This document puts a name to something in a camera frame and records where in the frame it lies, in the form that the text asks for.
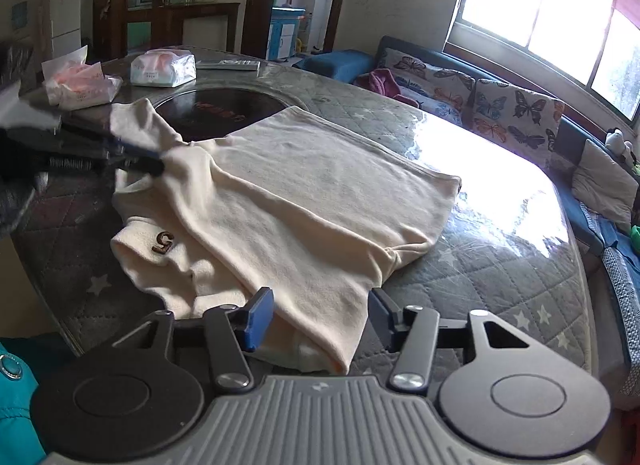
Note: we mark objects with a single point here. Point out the cream sweater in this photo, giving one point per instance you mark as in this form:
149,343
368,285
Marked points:
300,185

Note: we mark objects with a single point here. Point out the panda plush toy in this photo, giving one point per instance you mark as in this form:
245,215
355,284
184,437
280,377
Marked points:
619,145

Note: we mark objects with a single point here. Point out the teal jacket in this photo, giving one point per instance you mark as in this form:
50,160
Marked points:
15,410

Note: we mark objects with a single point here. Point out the white blue tissue pack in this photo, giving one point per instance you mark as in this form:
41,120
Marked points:
162,70

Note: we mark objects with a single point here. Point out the grey remote control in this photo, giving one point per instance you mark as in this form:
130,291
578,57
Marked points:
227,65

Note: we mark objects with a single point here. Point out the blue patterned blanket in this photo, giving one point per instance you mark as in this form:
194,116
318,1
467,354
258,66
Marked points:
622,285

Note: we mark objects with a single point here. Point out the dark wooden cabinet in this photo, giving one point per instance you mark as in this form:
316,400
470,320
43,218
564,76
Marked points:
115,20

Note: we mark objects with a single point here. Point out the white pink tissue pack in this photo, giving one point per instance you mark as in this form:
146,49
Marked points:
80,87

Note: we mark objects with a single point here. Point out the grey cushion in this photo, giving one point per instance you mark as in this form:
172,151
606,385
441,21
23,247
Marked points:
600,180

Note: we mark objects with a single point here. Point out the blue wall poster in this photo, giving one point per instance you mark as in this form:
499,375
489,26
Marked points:
19,15

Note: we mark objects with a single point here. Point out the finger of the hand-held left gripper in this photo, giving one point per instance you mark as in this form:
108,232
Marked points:
125,147
135,166

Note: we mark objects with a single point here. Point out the green object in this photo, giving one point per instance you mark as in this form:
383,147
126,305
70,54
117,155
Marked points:
635,239

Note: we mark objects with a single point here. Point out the dark round glass hob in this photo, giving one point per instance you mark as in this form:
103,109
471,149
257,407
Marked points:
220,115

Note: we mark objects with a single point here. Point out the blue cushion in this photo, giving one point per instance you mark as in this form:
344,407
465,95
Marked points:
335,65

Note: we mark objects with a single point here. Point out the small blue cabinet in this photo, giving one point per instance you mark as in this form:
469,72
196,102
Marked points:
282,35

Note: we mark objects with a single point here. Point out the window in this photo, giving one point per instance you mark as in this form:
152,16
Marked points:
550,5

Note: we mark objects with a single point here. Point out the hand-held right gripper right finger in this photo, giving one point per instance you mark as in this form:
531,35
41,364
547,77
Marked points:
380,317

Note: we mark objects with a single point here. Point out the grey quilted star table cover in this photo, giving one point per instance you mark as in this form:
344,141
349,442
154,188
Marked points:
500,285

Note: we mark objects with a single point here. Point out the magenta cloth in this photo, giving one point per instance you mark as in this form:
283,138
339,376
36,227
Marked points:
385,82

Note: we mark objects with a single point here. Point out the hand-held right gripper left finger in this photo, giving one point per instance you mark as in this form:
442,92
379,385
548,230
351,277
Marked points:
260,320

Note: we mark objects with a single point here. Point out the white refrigerator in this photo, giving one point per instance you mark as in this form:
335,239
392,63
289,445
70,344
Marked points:
65,15

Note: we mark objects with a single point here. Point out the blue sofa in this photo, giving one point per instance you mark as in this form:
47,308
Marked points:
564,137

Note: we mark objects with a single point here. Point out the butterfly print cushion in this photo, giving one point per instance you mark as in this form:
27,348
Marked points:
520,112
430,80

